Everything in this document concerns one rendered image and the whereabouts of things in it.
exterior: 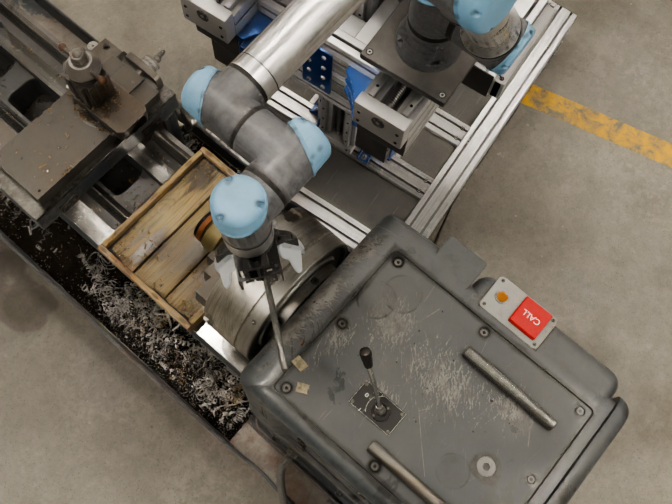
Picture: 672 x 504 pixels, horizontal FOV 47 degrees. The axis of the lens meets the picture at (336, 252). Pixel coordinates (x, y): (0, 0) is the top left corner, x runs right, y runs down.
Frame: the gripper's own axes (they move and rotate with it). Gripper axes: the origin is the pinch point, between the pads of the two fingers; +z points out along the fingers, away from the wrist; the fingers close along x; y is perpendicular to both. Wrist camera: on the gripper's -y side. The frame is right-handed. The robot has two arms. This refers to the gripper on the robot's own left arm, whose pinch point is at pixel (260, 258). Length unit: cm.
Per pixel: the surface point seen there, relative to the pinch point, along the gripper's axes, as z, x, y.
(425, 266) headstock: 12.0, 29.7, 4.9
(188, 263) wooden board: 47, -19, -17
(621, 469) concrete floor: 140, 98, 57
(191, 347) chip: 79, -27, -3
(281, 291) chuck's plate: 12.7, 2.1, 3.5
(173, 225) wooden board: 48, -21, -27
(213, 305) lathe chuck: 18.8, -11.7, 1.9
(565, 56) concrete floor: 148, 130, -100
